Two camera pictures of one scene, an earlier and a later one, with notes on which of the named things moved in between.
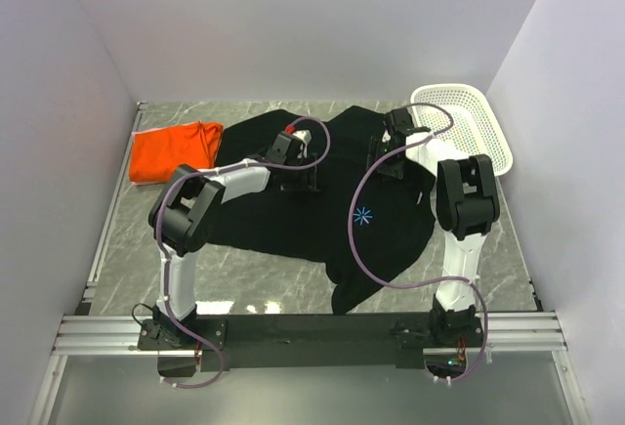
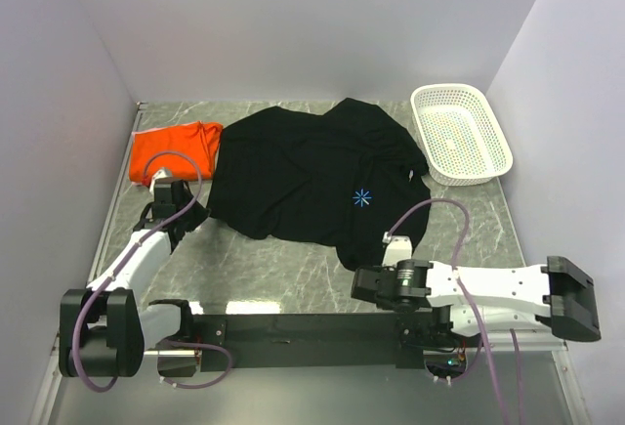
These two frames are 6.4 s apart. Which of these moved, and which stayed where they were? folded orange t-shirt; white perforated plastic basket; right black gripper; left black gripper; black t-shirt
Moved: left black gripper; black t-shirt; right black gripper
Stayed: white perforated plastic basket; folded orange t-shirt
